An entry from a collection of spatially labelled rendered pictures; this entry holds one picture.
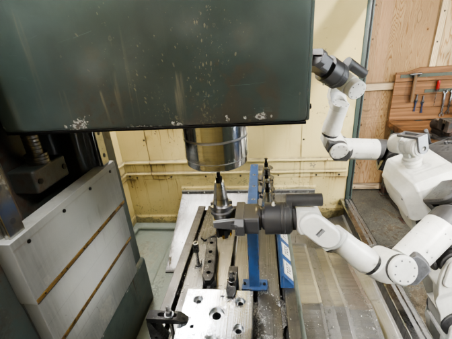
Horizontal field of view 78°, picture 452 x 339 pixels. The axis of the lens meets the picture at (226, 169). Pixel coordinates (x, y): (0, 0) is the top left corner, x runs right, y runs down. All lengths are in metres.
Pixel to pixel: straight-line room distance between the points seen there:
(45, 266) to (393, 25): 3.39
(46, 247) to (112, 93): 0.44
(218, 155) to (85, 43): 0.34
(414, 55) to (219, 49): 3.20
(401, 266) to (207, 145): 0.58
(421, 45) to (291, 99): 3.15
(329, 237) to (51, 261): 0.71
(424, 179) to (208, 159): 0.73
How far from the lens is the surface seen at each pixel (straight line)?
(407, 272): 0.89
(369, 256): 0.86
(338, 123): 1.16
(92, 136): 1.04
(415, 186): 1.09
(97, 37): 0.61
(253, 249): 1.06
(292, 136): 1.76
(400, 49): 3.58
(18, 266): 0.80
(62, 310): 0.96
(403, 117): 3.65
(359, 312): 1.38
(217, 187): 0.74
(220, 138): 0.62
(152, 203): 2.10
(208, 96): 0.55
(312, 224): 0.75
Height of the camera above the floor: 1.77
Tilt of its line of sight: 24 degrees down
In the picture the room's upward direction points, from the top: 4 degrees counter-clockwise
